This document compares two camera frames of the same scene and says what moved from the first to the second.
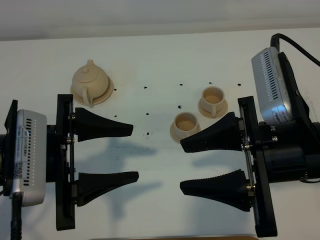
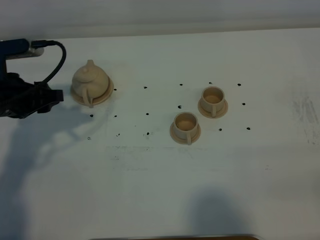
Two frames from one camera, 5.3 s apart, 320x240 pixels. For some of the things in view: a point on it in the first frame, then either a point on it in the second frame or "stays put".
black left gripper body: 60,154 to 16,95
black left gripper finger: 88,126 to 53,97
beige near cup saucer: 175,137 stays put
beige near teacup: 186,124 stays put
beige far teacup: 212,99 stays put
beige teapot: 90,82 stays put
